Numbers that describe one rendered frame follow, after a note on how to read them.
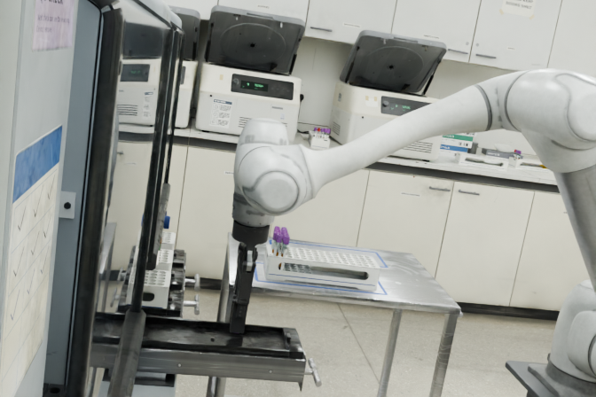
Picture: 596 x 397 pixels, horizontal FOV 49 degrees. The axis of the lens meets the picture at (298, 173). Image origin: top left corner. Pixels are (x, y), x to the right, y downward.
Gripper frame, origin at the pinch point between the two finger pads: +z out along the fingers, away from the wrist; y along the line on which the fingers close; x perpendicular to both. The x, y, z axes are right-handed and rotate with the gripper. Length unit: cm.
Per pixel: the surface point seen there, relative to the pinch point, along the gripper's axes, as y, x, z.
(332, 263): -28.3, 25.6, -3.6
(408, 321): -207, 123, 85
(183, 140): -229, -16, 2
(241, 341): 4.6, 0.9, 3.9
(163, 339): 6.5, -14.7, 3.9
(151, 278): -9.9, -18.9, -2.2
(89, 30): 37, -30, -54
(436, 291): -31, 57, 2
